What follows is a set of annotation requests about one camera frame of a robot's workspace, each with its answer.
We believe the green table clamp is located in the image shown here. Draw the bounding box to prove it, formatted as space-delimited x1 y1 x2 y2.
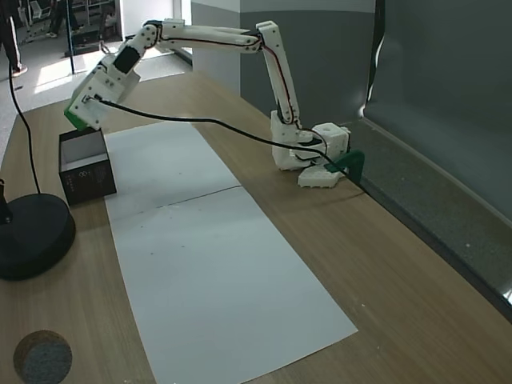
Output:
324 150 367 185

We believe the round table cable hole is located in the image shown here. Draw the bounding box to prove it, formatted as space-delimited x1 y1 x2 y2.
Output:
13 330 74 384

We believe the black round camera stand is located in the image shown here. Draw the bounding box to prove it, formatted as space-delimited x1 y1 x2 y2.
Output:
0 178 77 282

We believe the black stand cable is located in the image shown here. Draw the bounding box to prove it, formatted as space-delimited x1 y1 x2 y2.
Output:
6 39 43 196

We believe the black camera cable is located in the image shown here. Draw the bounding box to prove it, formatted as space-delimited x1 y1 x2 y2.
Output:
94 97 371 197

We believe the green cube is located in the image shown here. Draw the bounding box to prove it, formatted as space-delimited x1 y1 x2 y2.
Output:
63 106 91 133

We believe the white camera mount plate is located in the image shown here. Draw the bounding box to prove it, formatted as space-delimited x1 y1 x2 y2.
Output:
68 68 128 131

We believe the person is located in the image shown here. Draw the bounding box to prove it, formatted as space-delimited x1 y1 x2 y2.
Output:
0 0 29 78

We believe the white paper sheet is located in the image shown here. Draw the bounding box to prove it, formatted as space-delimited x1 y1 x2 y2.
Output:
103 121 242 212
104 186 359 384

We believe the black cardboard box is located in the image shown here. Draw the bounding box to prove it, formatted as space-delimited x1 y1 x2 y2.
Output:
58 129 118 207

